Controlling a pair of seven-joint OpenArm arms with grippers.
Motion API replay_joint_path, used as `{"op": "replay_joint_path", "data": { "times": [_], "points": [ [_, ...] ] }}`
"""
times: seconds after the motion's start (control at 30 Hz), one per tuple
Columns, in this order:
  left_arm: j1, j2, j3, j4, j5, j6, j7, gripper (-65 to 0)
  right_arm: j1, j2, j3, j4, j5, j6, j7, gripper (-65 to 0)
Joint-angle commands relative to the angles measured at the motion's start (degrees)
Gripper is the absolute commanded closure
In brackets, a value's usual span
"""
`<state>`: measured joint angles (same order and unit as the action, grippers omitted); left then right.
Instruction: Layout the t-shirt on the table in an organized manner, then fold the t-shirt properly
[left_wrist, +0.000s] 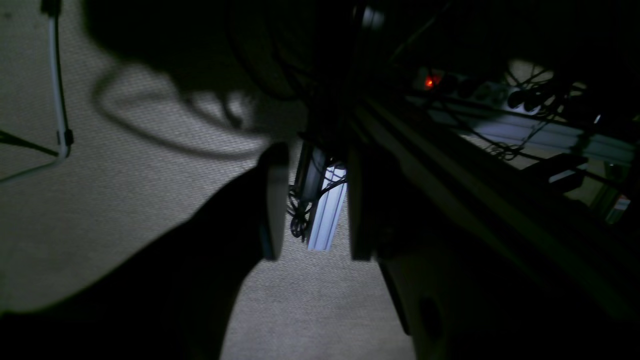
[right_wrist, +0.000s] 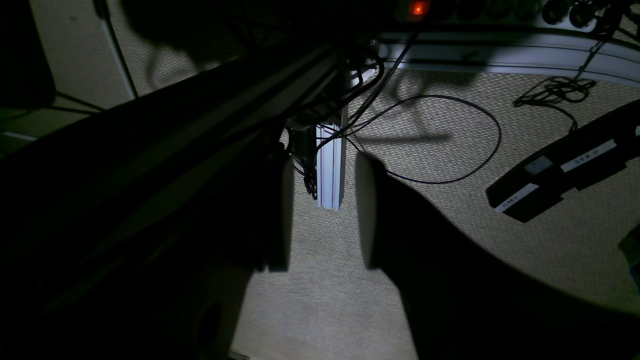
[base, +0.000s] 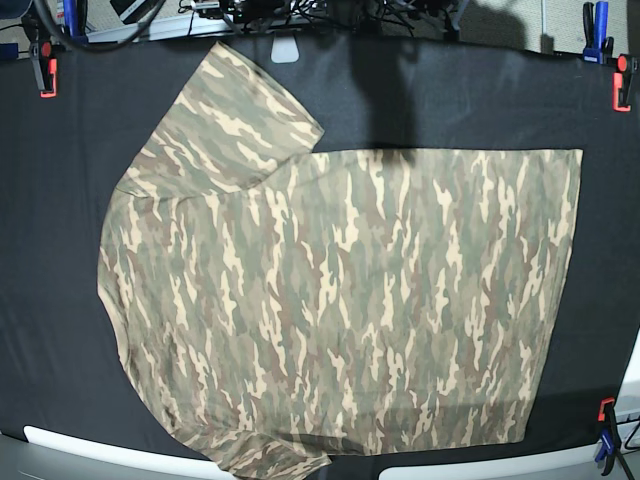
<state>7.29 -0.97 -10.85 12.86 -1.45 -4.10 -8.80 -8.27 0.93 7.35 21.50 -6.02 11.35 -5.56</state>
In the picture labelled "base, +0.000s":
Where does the black table cloth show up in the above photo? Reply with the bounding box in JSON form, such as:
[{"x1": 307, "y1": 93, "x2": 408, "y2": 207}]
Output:
[{"x1": 1, "y1": 35, "x2": 639, "y2": 479}]

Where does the lower right orange blue clamp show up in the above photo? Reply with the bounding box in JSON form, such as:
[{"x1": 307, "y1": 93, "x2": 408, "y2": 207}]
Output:
[{"x1": 594, "y1": 397, "x2": 621, "y2": 477}]

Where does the left orange black clamp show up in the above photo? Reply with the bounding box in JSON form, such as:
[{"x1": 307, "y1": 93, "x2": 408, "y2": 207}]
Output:
[{"x1": 29, "y1": 41, "x2": 57, "y2": 98}]

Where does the grey tape patch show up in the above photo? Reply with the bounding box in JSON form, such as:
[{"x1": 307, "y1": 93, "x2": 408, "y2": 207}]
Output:
[{"x1": 270, "y1": 35, "x2": 300, "y2": 64}]

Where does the black cable bundle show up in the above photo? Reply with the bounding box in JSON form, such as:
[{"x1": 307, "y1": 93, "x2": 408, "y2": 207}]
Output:
[{"x1": 179, "y1": 0, "x2": 461, "y2": 36}]

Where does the camouflage t-shirt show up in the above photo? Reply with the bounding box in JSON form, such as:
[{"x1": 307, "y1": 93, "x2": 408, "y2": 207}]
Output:
[{"x1": 97, "y1": 43, "x2": 583, "y2": 479}]

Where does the orange black clamp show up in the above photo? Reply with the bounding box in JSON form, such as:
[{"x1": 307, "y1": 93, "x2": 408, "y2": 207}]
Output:
[
  {"x1": 612, "y1": 55, "x2": 636, "y2": 112},
  {"x1": 29, "y1": 41, "x2": 57, "y2": 98}
]

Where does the blue clamp top left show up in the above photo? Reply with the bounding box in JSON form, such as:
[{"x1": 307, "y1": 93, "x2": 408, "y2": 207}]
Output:
[{"x1": 54, "y1": 0, "x2": 88, "y2": 46}]

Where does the right orange black clamp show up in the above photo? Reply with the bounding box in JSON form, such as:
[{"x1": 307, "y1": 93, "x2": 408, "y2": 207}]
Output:
[{"x1": 612, "y1": 55, "x2": 636, "y2": 112}]

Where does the blue clamp top right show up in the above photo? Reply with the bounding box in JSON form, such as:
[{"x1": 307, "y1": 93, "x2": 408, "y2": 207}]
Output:
[{"x1": 582, "y1": 1, "x2": 614, "y2": 65}]

